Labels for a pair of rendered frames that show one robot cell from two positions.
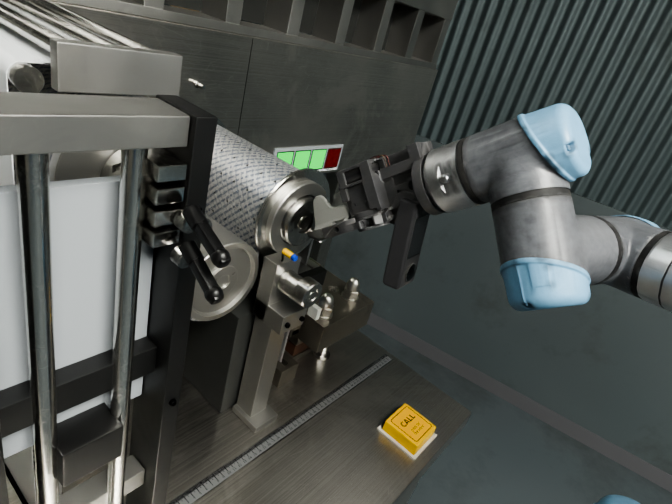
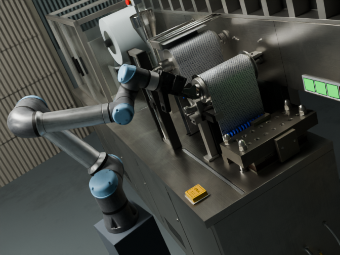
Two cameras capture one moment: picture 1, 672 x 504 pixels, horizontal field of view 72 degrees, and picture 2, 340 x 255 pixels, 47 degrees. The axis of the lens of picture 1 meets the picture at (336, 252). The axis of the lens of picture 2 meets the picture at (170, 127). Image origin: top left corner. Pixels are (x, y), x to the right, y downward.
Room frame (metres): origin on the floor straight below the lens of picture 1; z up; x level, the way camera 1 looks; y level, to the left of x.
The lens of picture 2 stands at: (1.50, -1.25, 1.89)
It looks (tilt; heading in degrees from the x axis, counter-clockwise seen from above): 25 degrees down; 130
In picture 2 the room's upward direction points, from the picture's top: 21 degrees counter-clockwise
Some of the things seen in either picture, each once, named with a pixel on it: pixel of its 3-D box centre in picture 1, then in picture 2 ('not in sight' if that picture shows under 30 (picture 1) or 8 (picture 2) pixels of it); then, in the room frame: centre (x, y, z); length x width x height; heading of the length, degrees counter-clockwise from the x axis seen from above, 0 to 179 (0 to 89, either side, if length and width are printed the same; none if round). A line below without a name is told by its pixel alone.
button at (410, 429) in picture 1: (409, 428); (196, 193); (0.62, -0.21, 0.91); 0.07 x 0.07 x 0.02; 57
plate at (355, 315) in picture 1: (277, 275); (268, 133); (0.85, 0.11, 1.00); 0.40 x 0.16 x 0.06; 57
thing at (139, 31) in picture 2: not in sight; (161, 68); (0.07, 0.55, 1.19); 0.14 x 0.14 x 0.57
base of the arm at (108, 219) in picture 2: not in sight; (118, 211); (0.35, -0.41, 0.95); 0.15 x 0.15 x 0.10
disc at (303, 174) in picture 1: (294, 216); (201, 89); (0.62, 0.07, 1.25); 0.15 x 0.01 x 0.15; 147
